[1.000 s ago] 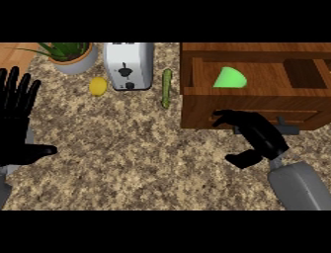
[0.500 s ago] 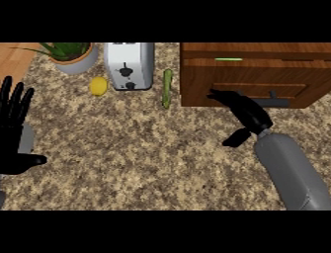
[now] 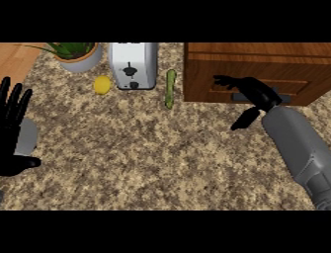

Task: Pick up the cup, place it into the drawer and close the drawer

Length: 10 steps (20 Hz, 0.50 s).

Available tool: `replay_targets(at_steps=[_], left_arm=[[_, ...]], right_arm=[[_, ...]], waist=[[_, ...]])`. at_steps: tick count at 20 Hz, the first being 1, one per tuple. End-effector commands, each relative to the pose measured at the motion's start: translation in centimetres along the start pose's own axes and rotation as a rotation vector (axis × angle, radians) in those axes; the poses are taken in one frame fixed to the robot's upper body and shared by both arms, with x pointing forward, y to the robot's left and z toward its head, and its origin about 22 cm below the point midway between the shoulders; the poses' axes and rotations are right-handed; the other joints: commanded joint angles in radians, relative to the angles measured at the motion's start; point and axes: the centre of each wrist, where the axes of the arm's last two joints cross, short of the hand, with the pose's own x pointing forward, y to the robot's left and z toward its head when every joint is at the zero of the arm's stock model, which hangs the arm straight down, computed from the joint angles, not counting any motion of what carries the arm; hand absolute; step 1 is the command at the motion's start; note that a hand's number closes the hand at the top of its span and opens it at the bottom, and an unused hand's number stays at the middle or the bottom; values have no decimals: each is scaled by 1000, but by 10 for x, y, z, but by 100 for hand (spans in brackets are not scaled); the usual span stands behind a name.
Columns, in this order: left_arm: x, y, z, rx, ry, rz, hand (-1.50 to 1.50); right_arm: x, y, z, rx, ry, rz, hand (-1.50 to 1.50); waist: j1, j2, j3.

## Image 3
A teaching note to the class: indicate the silver toaster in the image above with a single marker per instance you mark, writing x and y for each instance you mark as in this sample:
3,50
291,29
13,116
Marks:
132,64

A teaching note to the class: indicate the brown wooden drawer front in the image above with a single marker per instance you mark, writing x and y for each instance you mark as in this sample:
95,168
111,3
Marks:
198,82

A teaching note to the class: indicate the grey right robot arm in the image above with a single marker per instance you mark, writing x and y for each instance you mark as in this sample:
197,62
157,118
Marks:
305,158

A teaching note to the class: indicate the green cucumber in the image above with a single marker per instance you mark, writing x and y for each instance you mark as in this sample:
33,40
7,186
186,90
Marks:
170,89

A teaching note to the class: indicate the yellow lemon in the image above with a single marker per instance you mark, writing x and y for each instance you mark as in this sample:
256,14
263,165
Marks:
102,85

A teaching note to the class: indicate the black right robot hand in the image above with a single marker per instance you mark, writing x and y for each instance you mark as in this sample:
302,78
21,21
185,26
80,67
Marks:
257,92

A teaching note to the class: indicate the green spiky plant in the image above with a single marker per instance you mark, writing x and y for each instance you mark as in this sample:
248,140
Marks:
68,48

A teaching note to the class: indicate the pale grey plant pot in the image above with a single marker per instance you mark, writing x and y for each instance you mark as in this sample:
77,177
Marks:
81,61

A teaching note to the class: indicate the brown wooden cabinet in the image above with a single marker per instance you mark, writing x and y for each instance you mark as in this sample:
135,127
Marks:
269,49

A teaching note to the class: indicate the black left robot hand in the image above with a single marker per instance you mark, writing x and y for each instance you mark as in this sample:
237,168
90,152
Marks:
0,145

